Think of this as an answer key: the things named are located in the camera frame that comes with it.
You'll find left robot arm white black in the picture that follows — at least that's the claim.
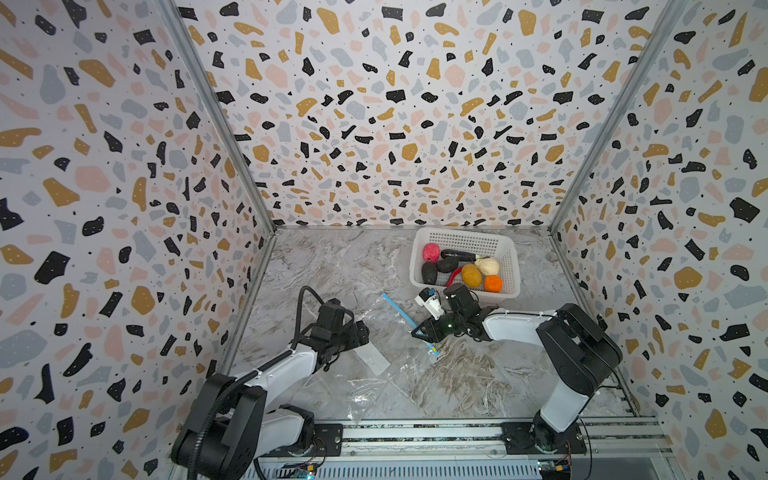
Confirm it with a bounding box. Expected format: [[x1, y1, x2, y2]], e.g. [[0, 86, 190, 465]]
[[171, 298, 370, 479]]

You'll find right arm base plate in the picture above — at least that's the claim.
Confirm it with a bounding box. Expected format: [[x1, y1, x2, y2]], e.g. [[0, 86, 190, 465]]
[[501, 421, 587, 456]]

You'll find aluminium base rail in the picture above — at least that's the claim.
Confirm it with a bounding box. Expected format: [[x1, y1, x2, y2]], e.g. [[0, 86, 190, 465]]
[[240, 417, 684, 479]]

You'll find pink toy fruit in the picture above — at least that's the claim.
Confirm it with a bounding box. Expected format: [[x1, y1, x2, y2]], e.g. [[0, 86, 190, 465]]
[[422, 243, 441, 262]]

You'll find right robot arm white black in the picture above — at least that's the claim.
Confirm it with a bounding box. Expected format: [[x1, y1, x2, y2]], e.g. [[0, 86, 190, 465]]
[[411, 284, 623, 454]]

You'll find white plastic basket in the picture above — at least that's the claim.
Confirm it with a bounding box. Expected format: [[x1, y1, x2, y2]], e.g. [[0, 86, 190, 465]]
[[409, 228, 522, 303]]

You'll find orange toy fruit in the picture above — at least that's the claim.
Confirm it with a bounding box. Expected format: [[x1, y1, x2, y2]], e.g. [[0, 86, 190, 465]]
[[483, 275, 504, 293]]

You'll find yellow toy potato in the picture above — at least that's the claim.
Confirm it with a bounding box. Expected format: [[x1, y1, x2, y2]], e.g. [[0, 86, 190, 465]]
[[461, 263, 483, 289]]

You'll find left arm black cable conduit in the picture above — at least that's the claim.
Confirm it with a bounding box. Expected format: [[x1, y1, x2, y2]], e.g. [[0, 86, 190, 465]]
[[185, 286, 328, 480]]

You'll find cream toy garlic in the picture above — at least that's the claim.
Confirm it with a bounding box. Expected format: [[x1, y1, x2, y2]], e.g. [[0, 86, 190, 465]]
[[474, 257, 501, 276]]

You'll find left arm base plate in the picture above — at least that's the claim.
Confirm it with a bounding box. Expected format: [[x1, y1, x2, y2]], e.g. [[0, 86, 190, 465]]
[[261, 423, 344, 459]]

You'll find clear zip top bag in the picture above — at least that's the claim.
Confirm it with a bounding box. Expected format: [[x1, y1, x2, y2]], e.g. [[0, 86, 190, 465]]
[[347, 294, 487, 422]]

